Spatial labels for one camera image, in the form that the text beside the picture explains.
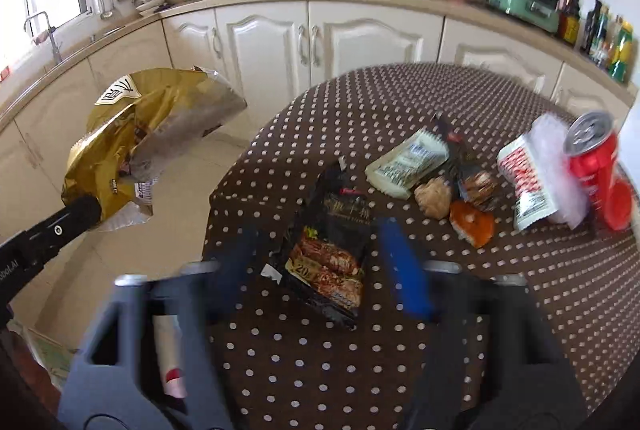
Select orange peel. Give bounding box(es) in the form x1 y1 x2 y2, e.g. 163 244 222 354
449 199 495 248

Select gold snack bag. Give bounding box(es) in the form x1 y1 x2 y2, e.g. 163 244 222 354
62 68 246 231

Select black beef snack packet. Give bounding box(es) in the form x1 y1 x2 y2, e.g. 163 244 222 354
262 157 374 330

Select red white paper box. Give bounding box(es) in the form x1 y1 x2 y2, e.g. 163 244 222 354
497 135 558 231

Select small dark snack wrapper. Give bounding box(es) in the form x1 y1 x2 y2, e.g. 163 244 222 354
433 112 498 211

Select white green sachet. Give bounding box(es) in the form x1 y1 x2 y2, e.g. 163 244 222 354
364 128 449 199

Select red soda can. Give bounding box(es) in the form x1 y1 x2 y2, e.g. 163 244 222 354
563 109 632 231

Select brown polka dot tablecloth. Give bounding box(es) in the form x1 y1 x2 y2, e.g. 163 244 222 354
203 63 639 429

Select steel faucet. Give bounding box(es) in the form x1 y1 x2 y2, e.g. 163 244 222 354
23 11 63 65

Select lower cabinets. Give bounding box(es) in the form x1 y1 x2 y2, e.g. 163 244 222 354
1 0 637 187

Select green bottle yellow label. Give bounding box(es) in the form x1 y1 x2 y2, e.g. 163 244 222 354
608 21 634 84

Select dark soy sauce bottle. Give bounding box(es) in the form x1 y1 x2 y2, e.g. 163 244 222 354
556 0 580 47

